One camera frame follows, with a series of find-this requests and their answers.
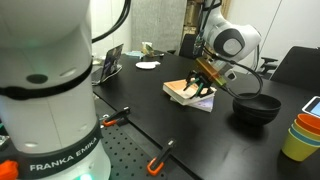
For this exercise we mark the blue plastic cup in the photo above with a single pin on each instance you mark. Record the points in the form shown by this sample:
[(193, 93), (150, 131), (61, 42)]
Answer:
[(304, 138)]

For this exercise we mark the black orange clamp near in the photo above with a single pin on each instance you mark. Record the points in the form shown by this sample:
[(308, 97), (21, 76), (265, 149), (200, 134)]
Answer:
[(157, 163)]

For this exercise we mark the open laptop computer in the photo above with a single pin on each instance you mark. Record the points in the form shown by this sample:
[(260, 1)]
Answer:
[(110, 66)]

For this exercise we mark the yellow-green plastic cup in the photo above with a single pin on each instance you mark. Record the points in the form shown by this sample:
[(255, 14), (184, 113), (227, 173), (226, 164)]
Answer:
[(296, 149)]

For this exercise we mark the black perforated mounting board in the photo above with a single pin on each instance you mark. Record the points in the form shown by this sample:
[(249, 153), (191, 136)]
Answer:
[(129, 160)]

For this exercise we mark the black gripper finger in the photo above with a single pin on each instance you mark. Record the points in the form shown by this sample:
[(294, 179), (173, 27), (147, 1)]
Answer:
[(191, 84), (200, 88)]

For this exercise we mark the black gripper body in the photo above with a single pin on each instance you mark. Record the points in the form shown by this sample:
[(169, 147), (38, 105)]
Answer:
[(199, 77)]

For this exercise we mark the white paper plate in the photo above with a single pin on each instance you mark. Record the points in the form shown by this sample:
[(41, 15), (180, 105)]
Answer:
[(147, 65)]

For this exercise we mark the black orange clamp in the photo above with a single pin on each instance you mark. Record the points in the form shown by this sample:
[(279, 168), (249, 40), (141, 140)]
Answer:
[(111, 120), (157, 163)]

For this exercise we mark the black office chair back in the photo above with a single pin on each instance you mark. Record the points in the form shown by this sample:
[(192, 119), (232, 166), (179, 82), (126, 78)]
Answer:
[(187, 47)]

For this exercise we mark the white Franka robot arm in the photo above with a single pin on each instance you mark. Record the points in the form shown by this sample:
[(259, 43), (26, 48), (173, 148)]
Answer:
[(46, 102)]

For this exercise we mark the black stacked bowls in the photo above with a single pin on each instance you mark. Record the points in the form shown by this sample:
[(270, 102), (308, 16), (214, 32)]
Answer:
[(257, 111)]

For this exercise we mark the black orange clamp far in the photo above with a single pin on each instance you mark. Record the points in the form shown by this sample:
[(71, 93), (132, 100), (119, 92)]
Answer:
[(111, 120)]

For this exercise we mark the white tablet device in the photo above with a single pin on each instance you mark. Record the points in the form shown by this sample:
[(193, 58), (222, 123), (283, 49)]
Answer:
[(313, 107)]

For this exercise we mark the orange cover paperback book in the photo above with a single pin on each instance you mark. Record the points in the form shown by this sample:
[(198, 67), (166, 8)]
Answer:
[(175, 89)]

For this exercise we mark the orange plastic cup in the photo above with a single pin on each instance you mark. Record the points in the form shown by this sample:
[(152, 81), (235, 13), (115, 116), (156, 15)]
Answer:
[(309, 122)]

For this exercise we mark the black office chair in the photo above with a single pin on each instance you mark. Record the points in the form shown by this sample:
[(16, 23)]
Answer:
[(187, 47), (300, 68)]

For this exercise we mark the black office chair right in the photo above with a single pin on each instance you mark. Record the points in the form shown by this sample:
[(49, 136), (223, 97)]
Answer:
[(300, 68)]

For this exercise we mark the orange green wrist camera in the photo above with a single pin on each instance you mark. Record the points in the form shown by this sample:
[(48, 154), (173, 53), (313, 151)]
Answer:
[(210, 72)]

